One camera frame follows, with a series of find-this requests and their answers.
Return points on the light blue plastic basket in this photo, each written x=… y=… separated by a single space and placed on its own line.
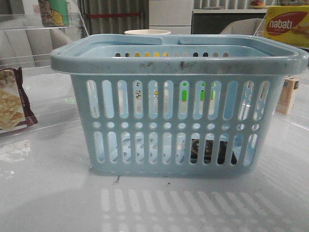
x=142 y=99

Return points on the white paper cup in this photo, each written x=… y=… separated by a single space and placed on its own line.
x=147 y=32

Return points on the white cabinet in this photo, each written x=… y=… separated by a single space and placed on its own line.
x=172 y=15

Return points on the clear acrylic shelf left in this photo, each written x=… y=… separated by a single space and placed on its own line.
x=25 y=42

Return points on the clear acrylic shelf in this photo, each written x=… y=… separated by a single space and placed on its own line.
x=299 y=116
x=25 y=42

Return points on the beige chair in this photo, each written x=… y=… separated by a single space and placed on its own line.
x=245 y=27

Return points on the small beige snack box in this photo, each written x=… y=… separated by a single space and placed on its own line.
x=287 y=97

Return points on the brown cracker package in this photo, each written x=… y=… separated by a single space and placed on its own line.
x=15 y=110

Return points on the green and yellow snack bag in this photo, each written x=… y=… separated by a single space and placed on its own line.
x=54 y=13

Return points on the clear acrylic shelf right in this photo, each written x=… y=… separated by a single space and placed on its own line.
x=299 y=116

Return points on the yellow nabati wafer box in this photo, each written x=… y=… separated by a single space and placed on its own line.
x=288 y=24

